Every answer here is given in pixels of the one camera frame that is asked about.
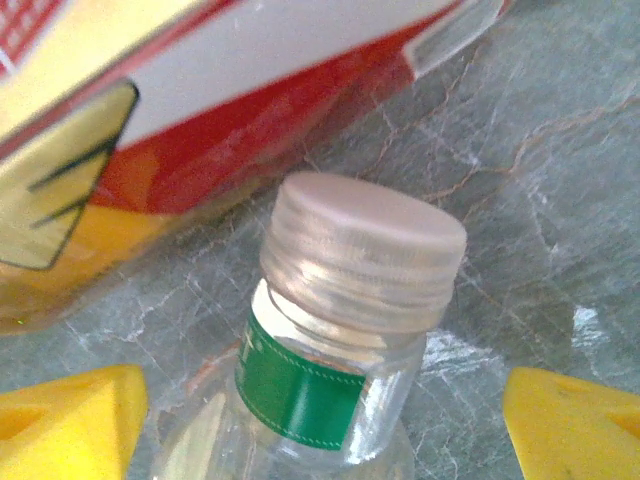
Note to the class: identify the red yellow label tea bottle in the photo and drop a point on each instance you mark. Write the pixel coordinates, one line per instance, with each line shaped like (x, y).
(200, 125)

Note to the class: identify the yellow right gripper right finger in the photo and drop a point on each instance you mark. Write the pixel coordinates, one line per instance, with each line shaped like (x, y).
(580, 430)

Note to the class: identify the small green label bottle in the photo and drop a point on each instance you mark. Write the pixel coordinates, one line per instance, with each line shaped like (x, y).
(350, 240)

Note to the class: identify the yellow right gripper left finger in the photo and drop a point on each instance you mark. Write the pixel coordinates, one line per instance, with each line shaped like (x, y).
(60, 430)

